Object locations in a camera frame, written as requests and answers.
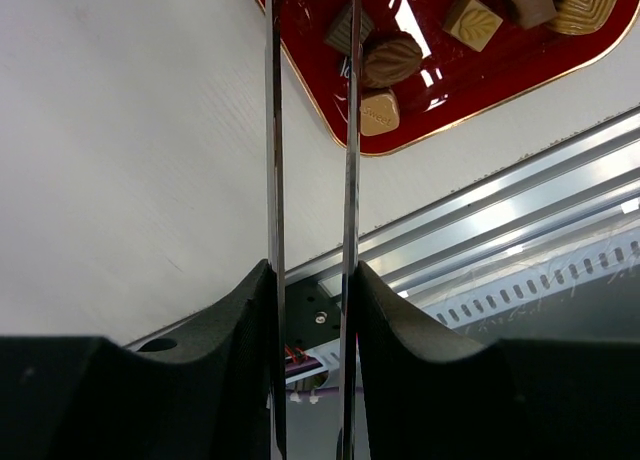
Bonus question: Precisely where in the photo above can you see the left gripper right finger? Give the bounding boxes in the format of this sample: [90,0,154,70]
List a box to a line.
[352,263,639,459]

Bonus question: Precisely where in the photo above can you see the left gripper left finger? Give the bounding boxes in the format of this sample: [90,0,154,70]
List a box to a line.
[1,262,274,459]

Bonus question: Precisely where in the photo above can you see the metal tongs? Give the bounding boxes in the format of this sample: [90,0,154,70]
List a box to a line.
[264,0,362,459]

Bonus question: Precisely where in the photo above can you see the brown leaf oval chocolate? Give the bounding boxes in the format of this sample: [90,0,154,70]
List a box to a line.
[361,32,423,89]

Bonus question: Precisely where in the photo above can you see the dark ridged square chocolate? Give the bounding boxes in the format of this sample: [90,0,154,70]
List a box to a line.
[324,4,375,56]

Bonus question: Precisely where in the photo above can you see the tan leaf square chocolate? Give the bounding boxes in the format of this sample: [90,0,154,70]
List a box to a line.
[443,0,503,52]

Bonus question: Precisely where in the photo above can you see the brown bar chocolate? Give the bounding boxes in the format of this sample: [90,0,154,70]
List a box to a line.
[505,0,557,30]

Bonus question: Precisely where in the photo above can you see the red rectangular tray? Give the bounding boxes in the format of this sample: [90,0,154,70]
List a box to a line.
[281,0,639,155]

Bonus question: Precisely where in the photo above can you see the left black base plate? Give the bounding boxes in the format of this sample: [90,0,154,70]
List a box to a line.
[285,280,340,356]

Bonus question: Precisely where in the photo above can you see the slotted cable duct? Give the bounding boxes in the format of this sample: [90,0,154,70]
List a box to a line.
[284,229,640,381]

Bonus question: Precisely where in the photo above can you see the aluminium front rail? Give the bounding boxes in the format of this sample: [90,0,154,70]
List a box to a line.
[124,107,640,351]

